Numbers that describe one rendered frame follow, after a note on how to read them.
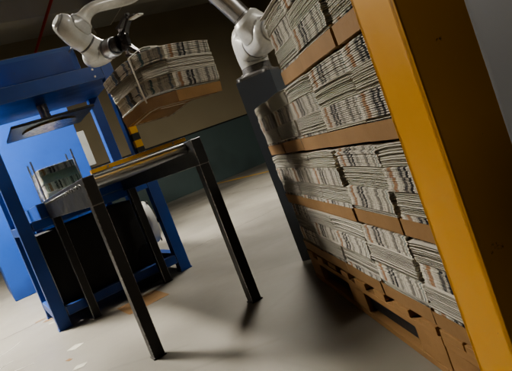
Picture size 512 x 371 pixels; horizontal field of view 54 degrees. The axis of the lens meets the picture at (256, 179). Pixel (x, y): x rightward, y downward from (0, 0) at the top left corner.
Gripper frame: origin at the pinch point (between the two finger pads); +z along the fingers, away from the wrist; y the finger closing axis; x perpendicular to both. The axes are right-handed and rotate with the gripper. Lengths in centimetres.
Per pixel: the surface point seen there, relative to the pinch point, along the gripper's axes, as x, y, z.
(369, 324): 24, 124, 77
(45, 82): -38, -10, -137
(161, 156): 6, 53, -10
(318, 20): 49, 30, 103
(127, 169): 21, 54, -16
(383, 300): 32, 111, 89
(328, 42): 51, 35, 104
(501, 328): 110, 73, 142
